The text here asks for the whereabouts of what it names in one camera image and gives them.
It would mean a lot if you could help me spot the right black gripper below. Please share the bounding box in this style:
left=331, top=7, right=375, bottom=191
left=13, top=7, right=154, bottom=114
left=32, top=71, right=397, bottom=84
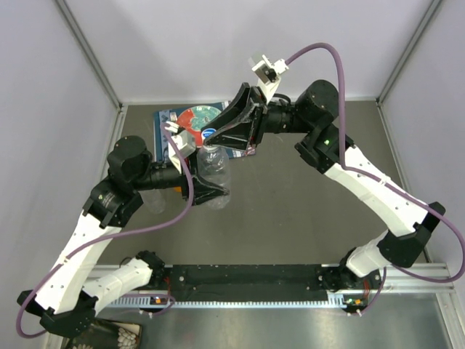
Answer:
left=202, top=85, right=314, bottom=153

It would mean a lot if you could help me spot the clear bottle orange base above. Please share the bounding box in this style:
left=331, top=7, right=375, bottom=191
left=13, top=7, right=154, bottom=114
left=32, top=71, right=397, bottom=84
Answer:
left=197, top=145, right=231, bottom=210

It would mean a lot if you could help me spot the white bottle cap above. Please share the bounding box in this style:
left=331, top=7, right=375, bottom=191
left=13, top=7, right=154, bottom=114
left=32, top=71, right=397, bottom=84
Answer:
left=201, top=127, right=217, bottom=146

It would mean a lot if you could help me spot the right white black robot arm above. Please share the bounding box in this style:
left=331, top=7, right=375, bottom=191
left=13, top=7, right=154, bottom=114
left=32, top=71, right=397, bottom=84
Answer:
left=204, top=80, right=445, bottom=291

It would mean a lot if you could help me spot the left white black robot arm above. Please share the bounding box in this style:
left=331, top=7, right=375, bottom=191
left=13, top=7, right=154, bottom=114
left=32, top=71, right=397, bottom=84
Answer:
left=16, top=136, right=229, bottom=338

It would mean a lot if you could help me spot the colourful mandala napkin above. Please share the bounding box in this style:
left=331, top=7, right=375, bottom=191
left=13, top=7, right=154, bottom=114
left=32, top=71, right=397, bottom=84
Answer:
left=236, top=147, right=256, bottom=157

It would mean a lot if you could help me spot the red teal patterned plate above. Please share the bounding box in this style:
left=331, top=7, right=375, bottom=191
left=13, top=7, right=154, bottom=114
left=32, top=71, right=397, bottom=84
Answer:
left=177, top=105, right=221, bottom=136

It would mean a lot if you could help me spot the blue patterned placemat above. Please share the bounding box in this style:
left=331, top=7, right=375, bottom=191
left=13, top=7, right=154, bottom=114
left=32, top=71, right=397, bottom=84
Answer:
left=152, top=102, right=255, bottom=164

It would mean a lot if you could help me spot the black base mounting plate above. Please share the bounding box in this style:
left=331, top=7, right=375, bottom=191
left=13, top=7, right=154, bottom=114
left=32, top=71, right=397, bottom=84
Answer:
left=149, top=264, right=381, bottom=301

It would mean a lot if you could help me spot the floral patterned box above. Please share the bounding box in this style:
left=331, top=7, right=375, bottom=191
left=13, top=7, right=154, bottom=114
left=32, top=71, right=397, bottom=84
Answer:
left=64, top=319, right=142, bottom=349

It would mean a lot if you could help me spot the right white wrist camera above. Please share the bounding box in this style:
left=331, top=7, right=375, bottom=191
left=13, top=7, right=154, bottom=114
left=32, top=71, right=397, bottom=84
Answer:
left=248, top=55, right=289, bottom=103

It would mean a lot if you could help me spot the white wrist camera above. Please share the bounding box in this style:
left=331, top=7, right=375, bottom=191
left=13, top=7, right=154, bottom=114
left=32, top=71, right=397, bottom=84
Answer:
left=248, top=55, right=289, bottom=103
left=164, top=121, right=197, bottom=174

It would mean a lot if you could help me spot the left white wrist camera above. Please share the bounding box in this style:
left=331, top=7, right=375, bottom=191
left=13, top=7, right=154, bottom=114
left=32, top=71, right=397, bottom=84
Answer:
left=164, top=121, right=197, bottom=174

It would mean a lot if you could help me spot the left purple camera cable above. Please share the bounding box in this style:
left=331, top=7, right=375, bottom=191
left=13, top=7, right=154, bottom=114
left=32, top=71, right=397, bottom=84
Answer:
left=15, top=122, right=197, bottom=337

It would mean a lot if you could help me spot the grey slotted cable duct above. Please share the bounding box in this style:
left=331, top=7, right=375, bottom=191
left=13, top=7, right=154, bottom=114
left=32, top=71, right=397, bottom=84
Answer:
left=107, top=293, right=368, bottom=311

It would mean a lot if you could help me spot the aluminium frame rail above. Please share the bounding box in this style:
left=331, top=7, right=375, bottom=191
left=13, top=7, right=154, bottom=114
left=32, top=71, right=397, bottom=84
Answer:
left=88, top=263, right=455, bottom=294

